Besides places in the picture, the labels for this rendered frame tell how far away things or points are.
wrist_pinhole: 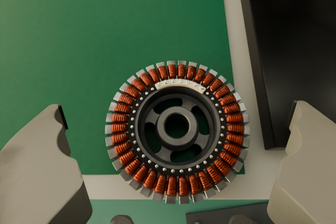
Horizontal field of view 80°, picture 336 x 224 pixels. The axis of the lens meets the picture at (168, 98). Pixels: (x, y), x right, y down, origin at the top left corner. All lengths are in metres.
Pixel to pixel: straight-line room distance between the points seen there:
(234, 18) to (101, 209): 0.89
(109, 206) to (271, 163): 0.84
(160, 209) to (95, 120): 0.77
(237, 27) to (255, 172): 0.15
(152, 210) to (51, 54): 0.80
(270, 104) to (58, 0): 0.26
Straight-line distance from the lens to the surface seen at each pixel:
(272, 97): 0.20
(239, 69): 0.22
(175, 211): 0.95
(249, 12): 0.25
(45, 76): 0.25
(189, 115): 0.17
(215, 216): 0.95
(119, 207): 0.97
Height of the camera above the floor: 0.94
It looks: 70 degrees down
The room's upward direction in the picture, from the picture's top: 4 degrees counter-clockwise
